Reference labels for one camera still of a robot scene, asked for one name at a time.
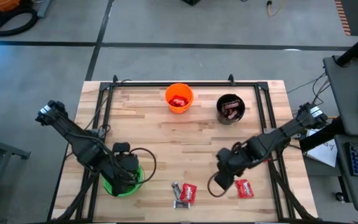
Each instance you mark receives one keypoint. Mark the black caster wheel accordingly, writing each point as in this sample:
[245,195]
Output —
[340,197]

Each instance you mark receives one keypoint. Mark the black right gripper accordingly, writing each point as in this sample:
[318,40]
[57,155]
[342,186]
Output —
[235,158]

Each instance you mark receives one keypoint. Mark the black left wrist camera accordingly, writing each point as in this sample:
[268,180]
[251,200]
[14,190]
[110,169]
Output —
[121,147]

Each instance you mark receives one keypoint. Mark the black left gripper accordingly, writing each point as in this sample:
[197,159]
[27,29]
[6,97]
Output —
[126,169]

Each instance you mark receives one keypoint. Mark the black box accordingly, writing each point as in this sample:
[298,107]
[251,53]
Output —
[191,2]

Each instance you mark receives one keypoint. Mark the black aluminium table frame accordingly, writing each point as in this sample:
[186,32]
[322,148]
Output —
[197,84]

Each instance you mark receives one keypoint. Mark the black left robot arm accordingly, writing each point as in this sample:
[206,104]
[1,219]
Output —
[73,140]

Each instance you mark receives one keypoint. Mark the red Skittles pack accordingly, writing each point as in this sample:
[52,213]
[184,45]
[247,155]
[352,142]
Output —
[184,100]
[174,101]
[245,188]
[188,193]

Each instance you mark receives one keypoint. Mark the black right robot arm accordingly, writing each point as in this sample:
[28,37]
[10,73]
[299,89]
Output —
[284,130]

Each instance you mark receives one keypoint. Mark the black stand pole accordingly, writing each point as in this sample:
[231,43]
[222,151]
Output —
[356,46]

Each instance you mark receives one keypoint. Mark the orange shop vacuum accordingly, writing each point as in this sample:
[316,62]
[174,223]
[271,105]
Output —
[2,4]

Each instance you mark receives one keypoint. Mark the orange pumpkin face bucket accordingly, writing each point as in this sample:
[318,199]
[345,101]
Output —
[182,90]

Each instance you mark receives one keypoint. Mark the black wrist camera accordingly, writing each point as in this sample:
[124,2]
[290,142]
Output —
[121,147]
[224,180]

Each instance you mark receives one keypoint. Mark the grey metal bar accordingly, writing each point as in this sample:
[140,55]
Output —
[43,7]

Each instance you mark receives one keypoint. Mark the black desk leg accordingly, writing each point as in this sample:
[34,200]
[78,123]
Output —
[322,137]

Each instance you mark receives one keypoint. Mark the green plastic bucket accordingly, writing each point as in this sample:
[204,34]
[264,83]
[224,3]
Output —
[137,187]

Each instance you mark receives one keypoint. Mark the white paper sheet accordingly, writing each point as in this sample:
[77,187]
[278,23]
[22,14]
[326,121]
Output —
[325,154]

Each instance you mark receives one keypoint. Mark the black plastic bucket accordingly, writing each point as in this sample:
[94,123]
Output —
[225,122]

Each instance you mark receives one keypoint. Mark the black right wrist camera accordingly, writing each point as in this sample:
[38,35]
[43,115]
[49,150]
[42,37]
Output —
[224,180]

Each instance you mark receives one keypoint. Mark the Snickers bar brown wrapper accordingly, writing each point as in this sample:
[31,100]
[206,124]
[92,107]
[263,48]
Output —
[223,111]
[231,104]
[234,114]

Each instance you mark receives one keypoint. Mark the grey metal cart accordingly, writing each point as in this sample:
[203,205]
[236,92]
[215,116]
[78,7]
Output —
[5,148]

